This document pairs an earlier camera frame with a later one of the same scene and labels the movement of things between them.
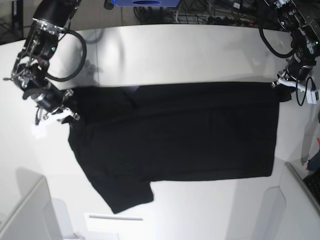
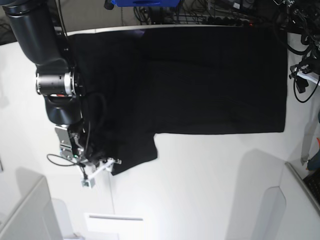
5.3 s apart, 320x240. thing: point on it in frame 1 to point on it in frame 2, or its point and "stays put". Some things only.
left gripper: [53, 98] to [77, 146]
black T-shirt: [127, 137] to [134, 84]
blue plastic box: [146, 3] stays put
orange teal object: [314, 163] stays put
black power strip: [229, 21] stays put
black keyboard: [313, 182] stays put
